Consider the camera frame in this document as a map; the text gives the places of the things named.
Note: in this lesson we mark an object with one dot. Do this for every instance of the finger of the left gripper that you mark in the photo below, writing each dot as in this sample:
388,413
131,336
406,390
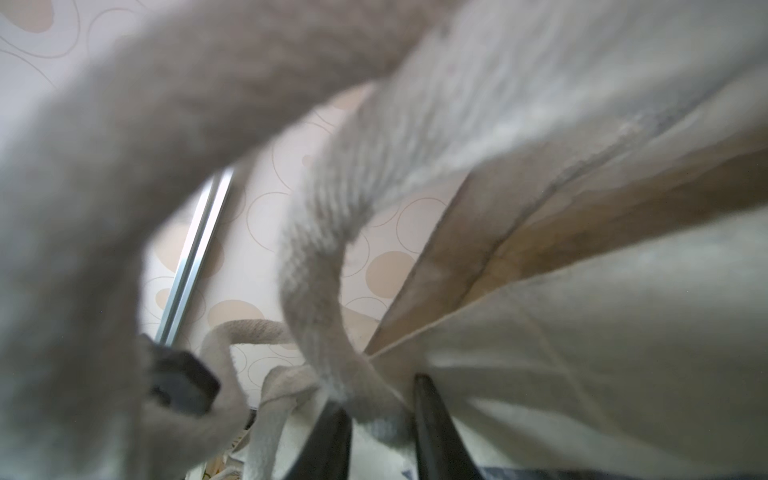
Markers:
178,380

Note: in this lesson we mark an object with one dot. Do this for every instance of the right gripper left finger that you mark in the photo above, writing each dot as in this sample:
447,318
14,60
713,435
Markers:
326,453

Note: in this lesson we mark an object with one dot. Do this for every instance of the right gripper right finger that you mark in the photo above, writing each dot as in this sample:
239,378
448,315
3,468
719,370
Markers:
441,453

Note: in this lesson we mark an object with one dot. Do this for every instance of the white canvas grocery bag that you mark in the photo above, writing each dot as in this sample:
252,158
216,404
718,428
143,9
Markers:
556,210

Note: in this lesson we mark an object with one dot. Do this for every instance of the aluminium frame bar left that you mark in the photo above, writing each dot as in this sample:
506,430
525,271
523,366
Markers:
211,202

